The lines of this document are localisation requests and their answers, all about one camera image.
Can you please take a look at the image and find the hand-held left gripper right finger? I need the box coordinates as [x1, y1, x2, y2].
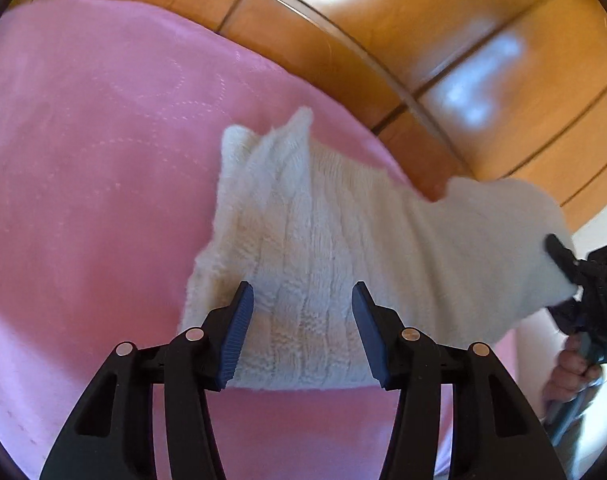
[351, 281, 570, 480]

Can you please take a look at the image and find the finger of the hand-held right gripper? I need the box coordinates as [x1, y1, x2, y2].
[547, 297, 585, 336]
[545, 233, 585, 287]

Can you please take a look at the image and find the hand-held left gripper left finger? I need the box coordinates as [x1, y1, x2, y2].
[40, 280, 255, 480]

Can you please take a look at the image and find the white knit sweater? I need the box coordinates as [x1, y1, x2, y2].
[180, 106, 581, 393]

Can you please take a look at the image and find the person's right hand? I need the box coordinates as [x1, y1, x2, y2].
[542, 335, 603, 405]

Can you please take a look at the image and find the pink blanket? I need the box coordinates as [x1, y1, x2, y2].
[0, 0, 521, 480]

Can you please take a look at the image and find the wooden panelled wardrobe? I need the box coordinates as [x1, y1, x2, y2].
[33, 0, 607, 241]

